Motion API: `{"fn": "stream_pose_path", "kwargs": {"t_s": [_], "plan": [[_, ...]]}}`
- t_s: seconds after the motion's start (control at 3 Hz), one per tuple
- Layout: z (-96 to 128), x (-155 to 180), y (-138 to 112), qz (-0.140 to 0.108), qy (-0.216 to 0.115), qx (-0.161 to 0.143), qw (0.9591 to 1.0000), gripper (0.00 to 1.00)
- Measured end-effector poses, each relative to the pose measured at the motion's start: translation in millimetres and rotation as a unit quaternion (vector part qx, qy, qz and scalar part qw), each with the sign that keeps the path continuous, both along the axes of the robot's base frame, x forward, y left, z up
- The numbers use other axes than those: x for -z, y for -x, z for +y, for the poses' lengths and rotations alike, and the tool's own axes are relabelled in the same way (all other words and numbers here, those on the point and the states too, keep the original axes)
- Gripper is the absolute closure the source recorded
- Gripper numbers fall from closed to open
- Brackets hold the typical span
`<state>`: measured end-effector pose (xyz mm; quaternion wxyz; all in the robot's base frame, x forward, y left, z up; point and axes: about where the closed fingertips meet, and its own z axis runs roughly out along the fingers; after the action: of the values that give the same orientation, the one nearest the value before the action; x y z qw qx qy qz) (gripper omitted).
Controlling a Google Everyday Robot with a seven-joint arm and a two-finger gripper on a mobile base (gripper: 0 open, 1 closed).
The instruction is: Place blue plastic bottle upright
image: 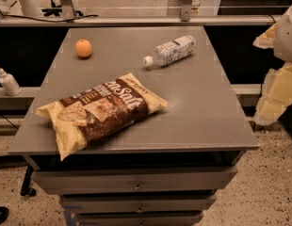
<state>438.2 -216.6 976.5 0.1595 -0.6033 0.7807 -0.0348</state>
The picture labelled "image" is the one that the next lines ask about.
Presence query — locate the black cable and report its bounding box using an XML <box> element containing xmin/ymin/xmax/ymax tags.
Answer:
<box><xmin>4</xmin><ymin>13</ymin><xmax>99</xmax><ymax>24</ymax></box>

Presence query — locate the black caster leg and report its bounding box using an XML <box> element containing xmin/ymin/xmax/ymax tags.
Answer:
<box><xmin>21</xmin><ymin>166</ymin><xmax>36</xmax><ymax>197</ymax></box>

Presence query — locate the white pump dispenser bottle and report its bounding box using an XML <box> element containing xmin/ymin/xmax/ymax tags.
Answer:
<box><xmin>0</xmin><ymin>67</ymin><xmax>22</xmax><ymax>96</ymax></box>

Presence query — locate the yellow brown chip bag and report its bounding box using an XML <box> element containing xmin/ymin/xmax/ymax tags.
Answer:
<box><xmin>36</xmin><ymin>73</ymin><xmax>168</xmax><ymax>159</ymax></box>

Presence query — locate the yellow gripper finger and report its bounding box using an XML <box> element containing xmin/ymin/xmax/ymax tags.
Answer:
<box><xmin>252</xmin><ymin>24</ymin><xmax>277</xmax><ymax>49</ymax></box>
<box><xmin>253</xmin><ymin>62</ymin><xmax>292</xmax><ymax>125</ymax></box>

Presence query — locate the grey drawer cabinet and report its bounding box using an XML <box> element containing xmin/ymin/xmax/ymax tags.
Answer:
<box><xmin>9</xmin><ymin>26</ymin><xmax>257</xmax><ymax>226</ymax></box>

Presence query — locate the clear plastic water bottle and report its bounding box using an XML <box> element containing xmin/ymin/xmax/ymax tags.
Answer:
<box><xmin>143</xmin><ymin>35</ymin><xmax>196</xmax><ymax>67</ymax></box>

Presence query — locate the grey metal frame post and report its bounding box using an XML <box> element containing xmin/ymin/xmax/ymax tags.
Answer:
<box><xmin>180</xmin><ymin>0</ymin><xmax>192</xmax><ymax>22</ymax></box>
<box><xmin>59</xmin><ymin>0</ymin><xmax>76</xmax><ymax>19</ymax></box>

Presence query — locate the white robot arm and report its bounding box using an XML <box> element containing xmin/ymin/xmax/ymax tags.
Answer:
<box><xmin>253</xmin><ymin>6</ymin><xmax>292</xmax><ymax>125</ymax></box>

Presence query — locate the grey metal frame post left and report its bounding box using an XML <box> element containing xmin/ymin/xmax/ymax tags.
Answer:
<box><xmin>59</xmin><ymin>0</ymin><xmax>76</xmax><ymax>19</ymax></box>

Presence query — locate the orange fruit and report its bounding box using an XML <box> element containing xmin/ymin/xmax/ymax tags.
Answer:
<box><xmin>75</xmin><ymin>39</ymin><xmax>92</xmax><ymax>57</ymax></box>

